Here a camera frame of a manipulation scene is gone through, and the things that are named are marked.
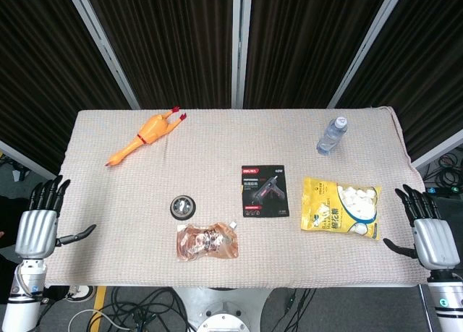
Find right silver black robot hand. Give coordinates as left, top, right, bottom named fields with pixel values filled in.
left=383, top=184, right=456, bottom=271

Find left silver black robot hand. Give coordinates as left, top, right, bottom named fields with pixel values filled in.
left=14, top=175, right=97, bottom=261

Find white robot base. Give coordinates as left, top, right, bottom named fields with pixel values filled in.
left=177, top=286, right=276, bottom=332

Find white tape roll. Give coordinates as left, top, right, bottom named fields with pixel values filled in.
left=68, top=285, right=96, bottom=302

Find yellow marshmallow bag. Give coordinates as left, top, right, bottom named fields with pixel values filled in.
left=300, top=176, right=383, bottom=241

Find clear plastic water bottle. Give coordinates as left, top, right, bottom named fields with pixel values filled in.
left=316, top=116, right=349, bottom=156

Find yellow rubber chicken toy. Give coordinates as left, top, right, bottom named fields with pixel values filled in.
left=104, top=106, right=188, bottom=167

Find brown spouted drink pouch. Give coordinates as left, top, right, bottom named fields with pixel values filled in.
left=176, top=221, right=240, bottom=263

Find black glue gun package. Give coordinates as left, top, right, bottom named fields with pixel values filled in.
left=239, top=163, right=291, bottom=219

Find beige woven tablecloth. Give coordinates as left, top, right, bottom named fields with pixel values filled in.
left=46, top=107, right=431, bottom=289

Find white floor cable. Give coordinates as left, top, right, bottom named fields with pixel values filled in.
left=67, top=309, right=127, bottom=332

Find black floor cables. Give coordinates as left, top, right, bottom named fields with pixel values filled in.
left=35, top=286, right=196, bottom=332

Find white partition frame post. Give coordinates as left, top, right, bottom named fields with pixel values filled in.
left=230, top=0, right=253, bottom=110
left=63, top=0, right=141, bottom=111
left=326, top=0, right=413, bottom=109

